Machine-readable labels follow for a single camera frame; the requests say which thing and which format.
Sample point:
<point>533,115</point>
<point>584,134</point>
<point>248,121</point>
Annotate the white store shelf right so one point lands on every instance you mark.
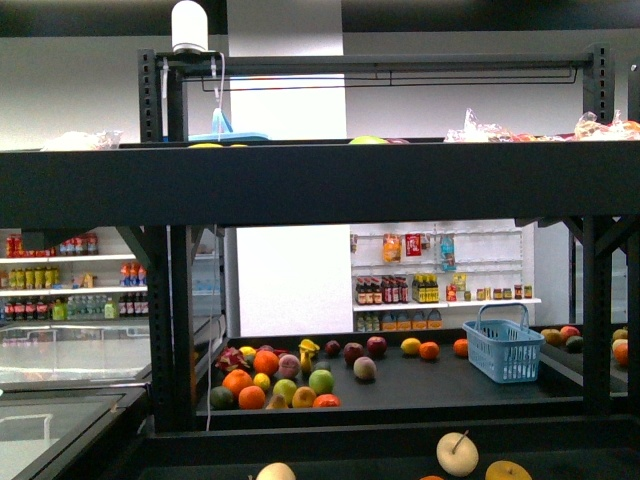
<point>438,274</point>

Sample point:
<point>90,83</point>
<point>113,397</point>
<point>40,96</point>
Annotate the far lemon yellow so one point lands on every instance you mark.
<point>410,346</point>

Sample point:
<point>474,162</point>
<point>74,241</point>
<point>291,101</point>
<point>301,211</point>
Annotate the black metal shelf rack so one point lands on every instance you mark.
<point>592,187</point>

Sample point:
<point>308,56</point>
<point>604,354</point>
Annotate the blue tray on top shelf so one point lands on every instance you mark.
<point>221,130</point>

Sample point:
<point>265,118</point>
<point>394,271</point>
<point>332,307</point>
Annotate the white drinks shelf left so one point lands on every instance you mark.
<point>92,276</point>

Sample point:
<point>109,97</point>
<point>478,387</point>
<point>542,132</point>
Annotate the far dark red apple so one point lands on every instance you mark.
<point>376,346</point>

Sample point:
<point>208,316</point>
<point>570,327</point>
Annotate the far orange fruit left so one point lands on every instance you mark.
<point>266,362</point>

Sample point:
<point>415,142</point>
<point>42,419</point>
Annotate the far peach fruit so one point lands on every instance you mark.
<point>365,369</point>

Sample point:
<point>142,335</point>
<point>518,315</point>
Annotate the far green apple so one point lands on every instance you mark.
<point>321,381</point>

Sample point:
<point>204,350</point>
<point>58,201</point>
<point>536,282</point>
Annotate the pink dragon fruit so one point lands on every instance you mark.
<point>231,359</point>

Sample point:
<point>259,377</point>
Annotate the far tangerine orange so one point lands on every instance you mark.
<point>429,351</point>

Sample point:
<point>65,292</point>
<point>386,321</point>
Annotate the light blue far basket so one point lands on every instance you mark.
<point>505,351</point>

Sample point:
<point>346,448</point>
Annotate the white pear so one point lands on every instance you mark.
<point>457,454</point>

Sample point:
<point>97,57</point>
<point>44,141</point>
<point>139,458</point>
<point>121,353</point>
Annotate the golden yellow apple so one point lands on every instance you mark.
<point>506,470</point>

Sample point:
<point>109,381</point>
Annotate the glass freezer chest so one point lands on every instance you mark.
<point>76,404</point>

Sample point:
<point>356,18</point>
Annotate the white dome camera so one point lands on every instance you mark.
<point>189,27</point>

